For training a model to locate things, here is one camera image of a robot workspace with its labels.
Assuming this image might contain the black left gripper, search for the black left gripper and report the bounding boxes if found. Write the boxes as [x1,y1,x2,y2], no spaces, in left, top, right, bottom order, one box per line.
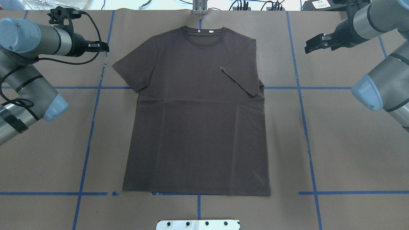
[69,34,110,57]

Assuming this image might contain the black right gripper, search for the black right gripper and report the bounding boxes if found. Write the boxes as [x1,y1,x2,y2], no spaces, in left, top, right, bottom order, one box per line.
[305,31,348,54]

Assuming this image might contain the dark brown t-shirt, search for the dark brown t-shirt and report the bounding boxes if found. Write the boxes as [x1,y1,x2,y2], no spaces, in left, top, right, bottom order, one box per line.
[112,26,271,196]

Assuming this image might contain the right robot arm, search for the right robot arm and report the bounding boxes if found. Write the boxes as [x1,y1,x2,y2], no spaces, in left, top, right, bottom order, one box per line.
[304,0,409,133]

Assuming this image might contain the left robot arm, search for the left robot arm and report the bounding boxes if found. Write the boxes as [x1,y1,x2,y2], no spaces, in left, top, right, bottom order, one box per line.
[1,16,109,145]

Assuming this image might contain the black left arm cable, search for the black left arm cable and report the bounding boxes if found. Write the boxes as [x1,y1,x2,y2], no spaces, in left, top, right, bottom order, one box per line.
[0,6,103,109]

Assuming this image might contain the white camera stand base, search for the white camera stand base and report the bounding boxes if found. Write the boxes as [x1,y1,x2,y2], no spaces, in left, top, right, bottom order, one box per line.
[156,219,241,230]

